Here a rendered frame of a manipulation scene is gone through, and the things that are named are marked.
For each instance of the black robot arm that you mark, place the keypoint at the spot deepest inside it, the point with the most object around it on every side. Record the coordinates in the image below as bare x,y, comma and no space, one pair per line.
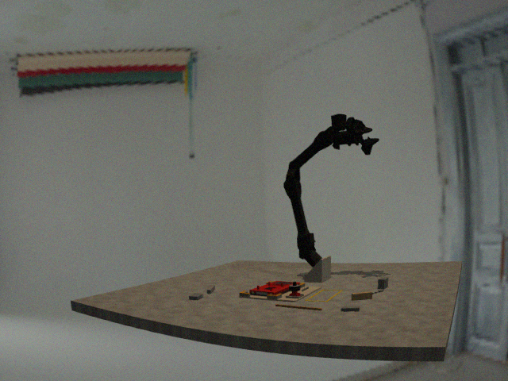
292,185

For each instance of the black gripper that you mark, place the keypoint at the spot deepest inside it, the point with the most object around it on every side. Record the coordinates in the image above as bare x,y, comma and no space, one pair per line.
353,135

